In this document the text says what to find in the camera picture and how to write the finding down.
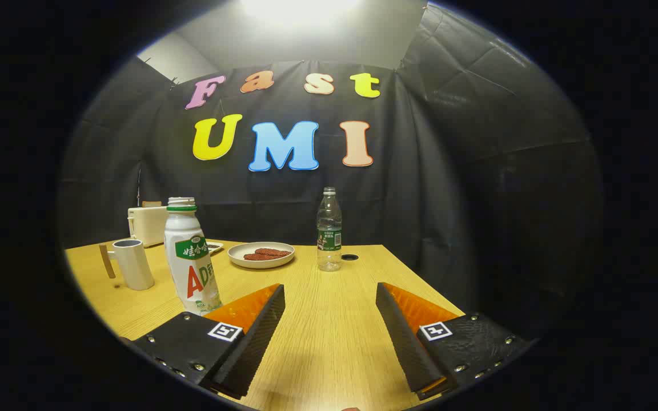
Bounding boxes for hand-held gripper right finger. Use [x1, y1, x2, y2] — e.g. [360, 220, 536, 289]
[376, 282, 535, 400]

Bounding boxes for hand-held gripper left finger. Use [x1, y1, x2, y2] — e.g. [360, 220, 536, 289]
[132, 284, 286, 400]

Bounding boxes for white juice bottle green label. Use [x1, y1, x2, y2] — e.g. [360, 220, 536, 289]
[163, 197, 223, 316]

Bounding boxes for white cup with wooden handle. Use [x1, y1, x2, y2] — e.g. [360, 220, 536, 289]
[99, 239, 155, 291]

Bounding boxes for clear plastic water bottle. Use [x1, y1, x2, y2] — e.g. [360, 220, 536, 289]
[316, 187, 343, 272]

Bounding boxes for wooden table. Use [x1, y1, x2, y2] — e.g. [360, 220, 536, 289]
[65, 240, 467, 411]

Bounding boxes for white round plate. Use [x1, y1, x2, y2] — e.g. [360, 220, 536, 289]
[227, 242, 296, 269]

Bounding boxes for reddish brown meat slices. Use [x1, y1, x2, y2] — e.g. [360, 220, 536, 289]
[243, 248, 291, 262]

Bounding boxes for black backdrop cloth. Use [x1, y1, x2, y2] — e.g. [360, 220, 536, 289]
[58, 6, 604, 343]

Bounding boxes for cream toaster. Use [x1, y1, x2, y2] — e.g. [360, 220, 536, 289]
[128, 205, 170, 248]

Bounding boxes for bright ceiling light panel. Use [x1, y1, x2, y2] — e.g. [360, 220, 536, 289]
[238, 0, 364, 26]

